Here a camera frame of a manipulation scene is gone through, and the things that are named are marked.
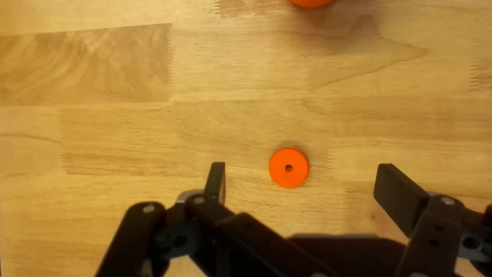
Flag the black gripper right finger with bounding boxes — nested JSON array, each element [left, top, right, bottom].
[[373, 162, 492, 277]]

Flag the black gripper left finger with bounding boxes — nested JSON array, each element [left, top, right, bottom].
[[94, 162, 290, 277]]

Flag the orange disc with hole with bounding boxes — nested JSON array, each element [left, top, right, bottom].
[[268, 146, 311, 190], [288, 0, 336, 9]]

